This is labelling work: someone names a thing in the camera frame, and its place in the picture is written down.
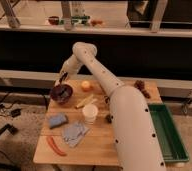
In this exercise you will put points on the orange round fruit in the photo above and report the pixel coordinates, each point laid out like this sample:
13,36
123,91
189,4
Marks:
86,86

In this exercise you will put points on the green plastic tray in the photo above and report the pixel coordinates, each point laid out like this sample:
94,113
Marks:
172,146

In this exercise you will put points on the white paper cup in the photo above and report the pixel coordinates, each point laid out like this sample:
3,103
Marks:
90,112

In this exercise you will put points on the black rectangular block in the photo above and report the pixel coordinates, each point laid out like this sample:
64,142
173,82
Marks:
108,118

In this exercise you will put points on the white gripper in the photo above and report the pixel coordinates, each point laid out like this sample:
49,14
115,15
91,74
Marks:
68,68

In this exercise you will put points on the blue sponge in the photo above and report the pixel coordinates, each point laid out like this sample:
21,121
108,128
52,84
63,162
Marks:
57,120

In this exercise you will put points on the yellow banana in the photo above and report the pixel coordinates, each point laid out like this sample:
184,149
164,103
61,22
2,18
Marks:
88,100

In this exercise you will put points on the dark red background bowl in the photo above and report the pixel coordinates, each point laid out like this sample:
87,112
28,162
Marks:
53,20

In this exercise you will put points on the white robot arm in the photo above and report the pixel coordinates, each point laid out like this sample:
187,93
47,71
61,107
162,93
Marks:
135,137

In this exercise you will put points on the green brush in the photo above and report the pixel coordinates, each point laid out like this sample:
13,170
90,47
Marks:
63,93

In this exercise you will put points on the orange background object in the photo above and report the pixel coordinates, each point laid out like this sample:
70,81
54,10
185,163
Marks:
96,22

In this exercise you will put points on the light blue cloth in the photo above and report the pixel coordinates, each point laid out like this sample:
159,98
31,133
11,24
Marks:
73,133

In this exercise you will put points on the wooden table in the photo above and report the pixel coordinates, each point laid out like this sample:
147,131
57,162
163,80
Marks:
96,148

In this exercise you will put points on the red chili pepper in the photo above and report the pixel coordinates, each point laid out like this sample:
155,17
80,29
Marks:
54,147

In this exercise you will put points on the green background object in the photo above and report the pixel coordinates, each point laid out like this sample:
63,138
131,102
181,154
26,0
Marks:
80,19

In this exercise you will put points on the purple bowl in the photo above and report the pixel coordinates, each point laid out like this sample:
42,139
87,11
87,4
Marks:
54,91

